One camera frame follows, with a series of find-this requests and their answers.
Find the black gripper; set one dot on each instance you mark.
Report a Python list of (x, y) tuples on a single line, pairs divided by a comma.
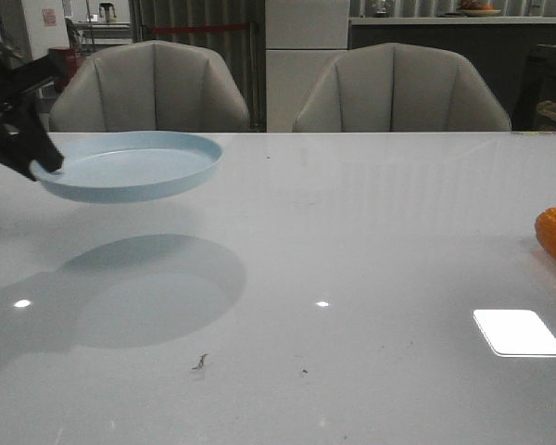
[(23, 138)]

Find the light blue plate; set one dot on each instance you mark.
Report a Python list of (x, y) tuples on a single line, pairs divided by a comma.
[(111, 168)]

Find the red bin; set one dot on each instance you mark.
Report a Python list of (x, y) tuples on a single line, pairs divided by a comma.
[(71, 59)]

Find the grey left chair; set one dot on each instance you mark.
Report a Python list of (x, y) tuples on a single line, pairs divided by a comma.
[(153, 85)]

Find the grey chair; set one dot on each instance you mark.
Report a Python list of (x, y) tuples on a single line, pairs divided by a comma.
[(397, 87), (153, 85)]

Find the grey right chair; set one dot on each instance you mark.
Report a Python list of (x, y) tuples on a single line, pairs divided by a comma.
[(397, 87)]

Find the fruit bowl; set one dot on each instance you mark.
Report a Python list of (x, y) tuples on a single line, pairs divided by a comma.
[(477, 9)]

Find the dark counter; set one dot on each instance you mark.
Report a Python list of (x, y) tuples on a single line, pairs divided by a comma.
[(516, 56)]

